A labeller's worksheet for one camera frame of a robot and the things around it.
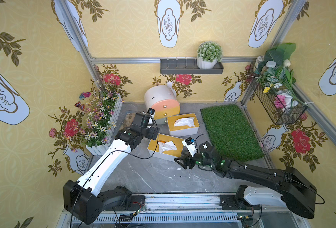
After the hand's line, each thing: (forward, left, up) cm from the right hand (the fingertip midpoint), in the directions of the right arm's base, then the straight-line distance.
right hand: (183, 148), depth 80 cm
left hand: (+9, +22, +9) cm, 26 cm away
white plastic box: (-1, +15, -4) cm, 15 cm away
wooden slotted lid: (+19, 0, 0) cm, 19 cm away
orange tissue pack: (+3, +9, -3) cm, 10 cm away
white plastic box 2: (+16, -4, -8) cm, 18 cm away
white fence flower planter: (+22, +53, +5) cm, 58 cm away
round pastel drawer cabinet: (+27, +13, +11) cm, 31 cm away
